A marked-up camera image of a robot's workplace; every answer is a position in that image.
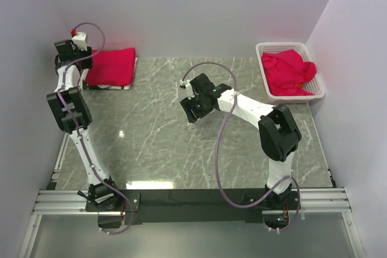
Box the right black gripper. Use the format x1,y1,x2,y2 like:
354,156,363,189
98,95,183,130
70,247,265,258
180,93,213,124

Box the red t-shirt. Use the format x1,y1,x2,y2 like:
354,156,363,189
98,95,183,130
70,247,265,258
85,48,136,87

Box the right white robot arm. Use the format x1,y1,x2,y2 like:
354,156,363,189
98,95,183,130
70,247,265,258
180,73,302,209

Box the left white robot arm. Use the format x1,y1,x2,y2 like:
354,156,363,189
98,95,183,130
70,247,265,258
47,37,121,211

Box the red shirts in basket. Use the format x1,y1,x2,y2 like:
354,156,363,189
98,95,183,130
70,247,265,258
261,50,317,97

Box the folded white printed t-shirt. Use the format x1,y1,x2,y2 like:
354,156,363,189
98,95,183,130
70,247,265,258
79,56,138,90

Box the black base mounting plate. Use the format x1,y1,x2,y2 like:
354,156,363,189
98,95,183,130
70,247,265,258
85,188,300,225

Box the white plastic laundry basket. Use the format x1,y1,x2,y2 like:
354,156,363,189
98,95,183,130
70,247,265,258
255,41,325,104

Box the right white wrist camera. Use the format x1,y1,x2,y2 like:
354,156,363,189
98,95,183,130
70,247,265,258
180,79,195,100

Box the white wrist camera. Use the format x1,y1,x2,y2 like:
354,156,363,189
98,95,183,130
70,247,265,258
71,28,88,51
180,79,195,100

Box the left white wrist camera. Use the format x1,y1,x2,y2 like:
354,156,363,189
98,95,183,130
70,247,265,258
71,28,88,51

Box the aluminium frame rail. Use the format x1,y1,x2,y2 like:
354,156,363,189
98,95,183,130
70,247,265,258
33,161,353,215

